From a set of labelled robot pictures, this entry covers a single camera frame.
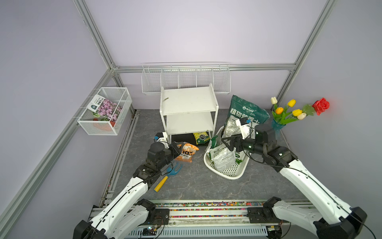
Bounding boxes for white fertilizer bag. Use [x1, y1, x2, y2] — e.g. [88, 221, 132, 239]
[222, 115, 255, 139]

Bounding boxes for orange packet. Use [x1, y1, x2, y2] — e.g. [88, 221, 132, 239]
[175, 142, 200, 162]

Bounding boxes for white three-tier shelf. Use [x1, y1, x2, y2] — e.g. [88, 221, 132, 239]
[159, 84, 219, 141]

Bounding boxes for white green small bag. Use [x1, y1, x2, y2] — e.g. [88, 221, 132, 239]
[208, 135, 250, 165]

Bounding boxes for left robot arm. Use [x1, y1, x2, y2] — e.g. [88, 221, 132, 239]
[73, 142, 183, 239]

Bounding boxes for white wire wall rack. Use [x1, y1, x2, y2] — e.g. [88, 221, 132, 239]
[141, 62, 231, 95]

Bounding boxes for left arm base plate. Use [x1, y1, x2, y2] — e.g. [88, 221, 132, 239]
[138, 209, 170, 226]

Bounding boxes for red artificial rose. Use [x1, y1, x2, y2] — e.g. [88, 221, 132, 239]
[312, 98, 330, 116]

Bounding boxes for black rose soil bag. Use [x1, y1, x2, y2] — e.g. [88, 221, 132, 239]
[210, 144, 235, 172]

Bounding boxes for green yellow packet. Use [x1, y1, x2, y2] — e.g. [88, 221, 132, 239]
[193, 131, 210, 145]

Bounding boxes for purple flower seed packet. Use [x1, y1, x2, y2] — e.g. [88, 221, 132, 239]
[87, 94, 122, 122]

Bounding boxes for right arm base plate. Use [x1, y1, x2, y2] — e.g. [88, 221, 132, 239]
[247, 207, 288, 225]

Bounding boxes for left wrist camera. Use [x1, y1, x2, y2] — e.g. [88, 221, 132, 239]
[154, 132, 169, 148]

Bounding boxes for tulip bouquet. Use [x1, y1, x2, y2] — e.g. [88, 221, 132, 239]
[271, 97, 316, 125]

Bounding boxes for blue yellow garden fork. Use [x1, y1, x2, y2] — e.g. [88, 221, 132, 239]
[154, 162, 183, 192]

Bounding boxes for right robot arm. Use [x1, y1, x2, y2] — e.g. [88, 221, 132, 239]
[221, 124, 367, 239]

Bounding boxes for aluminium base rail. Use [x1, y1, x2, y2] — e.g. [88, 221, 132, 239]
[152, 202, 266, 221]

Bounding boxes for white wire cube basket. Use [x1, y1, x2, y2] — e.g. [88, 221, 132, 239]
[77, 87, 132, 135]

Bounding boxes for tall green soil bag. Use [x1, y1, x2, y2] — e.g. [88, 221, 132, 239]
[227, 95, 270, 124]

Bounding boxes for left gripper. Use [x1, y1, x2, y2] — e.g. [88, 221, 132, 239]
[157, 141, 183, 170]

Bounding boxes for white perforated plastic basket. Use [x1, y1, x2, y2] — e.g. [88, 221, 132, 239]
[203, 125, 254, 180]

